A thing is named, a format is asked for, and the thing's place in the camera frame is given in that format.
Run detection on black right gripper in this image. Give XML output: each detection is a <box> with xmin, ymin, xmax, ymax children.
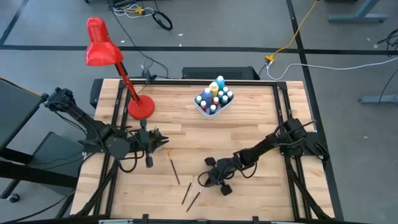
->
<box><xmin>203</xmin><ymin>156</ymin><xmax>244</xmax><ymax>197</ymax></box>

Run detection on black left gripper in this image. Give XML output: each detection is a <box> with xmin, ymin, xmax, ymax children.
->
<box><xmin>136</xmin><ymin>118</ymin><xmax>170</xmax><ymax>169</ymax></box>

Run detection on black paintbrush silver ferrule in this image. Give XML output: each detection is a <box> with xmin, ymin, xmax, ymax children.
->
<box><xmin>185</xmin><ymin>186</ymin><xmax>205</xmax><ymax>213</ymax></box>
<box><xmin>181</xmin><ymin>175</ymin><xmax>196</xmax><ymax>206</ymax></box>

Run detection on black paintbrush orange bristles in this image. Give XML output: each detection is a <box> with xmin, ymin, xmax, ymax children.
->
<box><xmin>167</xmin><ymin>151</ymin><xmax>181</xmax><ymax>186</ymax></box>

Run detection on large blue paint bottle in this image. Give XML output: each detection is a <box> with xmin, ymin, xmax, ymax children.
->
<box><xmin>202</xmin><ymin>87</ymin><xmax>214</xmax><ymax>105</ymax></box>

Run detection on white storage bin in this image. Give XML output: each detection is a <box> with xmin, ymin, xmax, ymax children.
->
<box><xmin>194</xmin><ymin>83</ymin><xmax>236</xmax><ymax>121</ymax></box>

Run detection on black table clamp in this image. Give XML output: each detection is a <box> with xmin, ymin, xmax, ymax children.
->
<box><xmin>142</xmin><ymin>68</ymin><xmax>158</xmax><ymax>85</ymax></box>

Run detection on black computer case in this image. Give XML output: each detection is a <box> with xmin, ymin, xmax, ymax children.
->
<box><xmin>181</xmin><ymin>65</ymin><xmax>261</xmax><ymax>81</ymax></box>

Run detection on red desk lamp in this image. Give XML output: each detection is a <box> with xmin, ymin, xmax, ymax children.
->
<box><xmin>84</xmin><ymin>16</ymin><xmax>156</xmax><ymax>121</ymax></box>

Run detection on black side cart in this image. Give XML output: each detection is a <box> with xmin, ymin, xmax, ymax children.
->
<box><xmin>0</xmin><ymin>77</ymin><xmax>85</xmax><ymax>200</ymax></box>

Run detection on grey desk leg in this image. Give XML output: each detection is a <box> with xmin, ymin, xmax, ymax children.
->
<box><xmin>358</xmin><ymin>94</ymin><xmax>398</xmax><ymax>105</ymax></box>
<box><xmin>328</xmin><ymin>0</ymin><xmax>389</xmax><ymax>24</ymax></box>

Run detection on black floor cable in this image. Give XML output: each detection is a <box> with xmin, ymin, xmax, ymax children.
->
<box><xmin>105</xmin><ymin>0</ymin><xmax>170</xmax><ymax>79</ymax></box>

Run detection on black coiled cable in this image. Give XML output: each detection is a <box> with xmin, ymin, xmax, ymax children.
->
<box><xmin>151</xmin><ymin>10</ymin><xmax>174</xmax><ymax>32</ymax></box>

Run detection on white cable bundle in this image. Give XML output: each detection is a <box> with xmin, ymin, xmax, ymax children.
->
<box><xmin>112</xmin><ymin>2</ymin><xmax>154</xmax><ymax>19</ymax></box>

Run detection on yellow hanging cord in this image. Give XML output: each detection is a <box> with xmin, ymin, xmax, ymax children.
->
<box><xmin>264</xmin><ymin>0</ymin><xmax>320</xmax><ymax>63</ymax></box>

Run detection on grey floor cable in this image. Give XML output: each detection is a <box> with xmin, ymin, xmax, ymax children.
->
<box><xmin>266</xmin><ymin>57</ymin><xmax>398</xmax><ymax>82</ymax></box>

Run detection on black cable bundle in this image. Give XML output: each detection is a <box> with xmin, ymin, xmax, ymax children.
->
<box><xmin>377</xmin><ymin>28</ymin><xmax>398</xmax><ymax>52</ymax></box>

